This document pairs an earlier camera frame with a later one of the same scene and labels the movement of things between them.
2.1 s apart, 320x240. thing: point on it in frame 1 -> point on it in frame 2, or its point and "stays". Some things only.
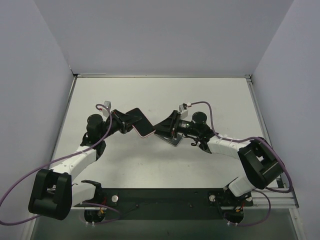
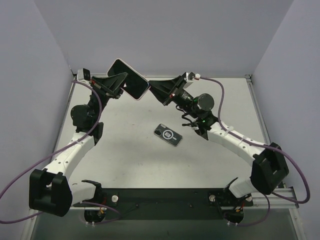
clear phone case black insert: [173, 142] stays
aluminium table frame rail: [281, 197] stays
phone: [143, 126] -> [135, 85]
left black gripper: [120, 121] -> [103, 86]
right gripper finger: [168, 125] -> [164, 89]
